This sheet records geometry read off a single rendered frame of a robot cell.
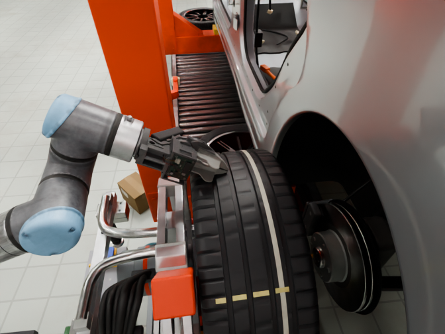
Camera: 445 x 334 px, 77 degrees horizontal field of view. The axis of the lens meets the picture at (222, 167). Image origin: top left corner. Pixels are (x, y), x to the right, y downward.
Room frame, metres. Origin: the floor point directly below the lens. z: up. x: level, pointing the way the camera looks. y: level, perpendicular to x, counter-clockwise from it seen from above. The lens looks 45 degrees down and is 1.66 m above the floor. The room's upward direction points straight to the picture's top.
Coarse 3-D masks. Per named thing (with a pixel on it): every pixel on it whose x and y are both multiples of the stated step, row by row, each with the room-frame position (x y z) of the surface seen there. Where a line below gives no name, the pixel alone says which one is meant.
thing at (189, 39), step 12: (180, 24) 2.73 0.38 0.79; (192, 24) 2.86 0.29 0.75; (180, 36) 2.72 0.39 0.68; (192, 36) 2.73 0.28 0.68; (204, 36) 2.74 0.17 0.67; (216, 36) 2.76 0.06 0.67; (180, 48) 2.71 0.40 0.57; (192, 48) 2.72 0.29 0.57; (204, 48) 2.74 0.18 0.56; (216, 48) 2.76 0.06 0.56
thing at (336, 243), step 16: (336, 208) 0.50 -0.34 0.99; (336, 224) 0.48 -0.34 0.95; (352, 224) 0.45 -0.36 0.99; (320, 240) 0.45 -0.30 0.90; (336, 240) 0.44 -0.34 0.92; (352, 240) 0.40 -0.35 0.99; (336, 256) 0.39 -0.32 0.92; (352, 256) 0.37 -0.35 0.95; (368, 256) 0.35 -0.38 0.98; (320, 272) 0.39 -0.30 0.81; (336, 272) 0.36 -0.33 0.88; (352, 272) 0.35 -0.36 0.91; (368, 272) 0.33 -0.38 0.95; (336, 288) 0.36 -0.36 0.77; (352, 288) 0.32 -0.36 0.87; (368, 288) 0.30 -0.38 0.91; (352, 304) 0.29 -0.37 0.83; (368, 304) 0.28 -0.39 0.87
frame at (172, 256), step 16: (160, 192) 0.45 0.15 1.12; (176, 192) 0.45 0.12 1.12; (160, 208) 0.41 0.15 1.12; (176, 208) 0.41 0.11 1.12; (160, 224) 0.36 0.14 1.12; (176, 224) 0.36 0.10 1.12; (160, 240) 0.32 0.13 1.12; (176, 240) 0.32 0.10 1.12; (192, 240) 0.57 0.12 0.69; (160, 256) 0.28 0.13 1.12; (176, 256) 0.28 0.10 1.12; (192, 320) 0.20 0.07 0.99
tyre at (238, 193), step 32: (224, 160) 0.54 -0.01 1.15; (256, 160) 0.52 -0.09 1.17; (192, 192) 0.41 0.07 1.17; (224, 192) 0.40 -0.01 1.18; (256, 192) 0.41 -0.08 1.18; (288, 192) 0.41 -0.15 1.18; (224, 224) 0.33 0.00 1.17; (256, 224) 0.33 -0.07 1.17; (288, 224) 0.33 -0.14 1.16; (224, 256) 0.27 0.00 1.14; (256, 256) 0.27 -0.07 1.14; (288, 256) 0.27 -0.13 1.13; (224, 288) 0.22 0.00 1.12; (256, 288) 0.22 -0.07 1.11; (288, 288) 0.22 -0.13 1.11; (224, 320) 0.17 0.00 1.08; (256, 320) 0.18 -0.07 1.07; (288, 320) 0.18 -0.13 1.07
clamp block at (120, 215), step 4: (120, 204) 0.55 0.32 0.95; (124, 204) 0.55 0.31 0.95; (116, 208) 0.53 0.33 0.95; (120, 208) 0.53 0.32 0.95; (124, 208) 0.53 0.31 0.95; (128, 208) 0.56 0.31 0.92; (96, 212) 0.52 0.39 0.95; (116, 212) 0.52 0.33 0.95; (120, 212) 0.52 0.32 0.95; (124, 212) 0.52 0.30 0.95; (128, 212) 0.55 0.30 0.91; (96, 216) 0.51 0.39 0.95; (116, 216) 0.51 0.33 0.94; (120, 216) 0.51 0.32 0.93; (124, 216) 0.52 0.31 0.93; (128, 216) 0.53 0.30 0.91; (116, 220) 0.51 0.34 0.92; (120, 220) 0.51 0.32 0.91; (124, 220) 0.52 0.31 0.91
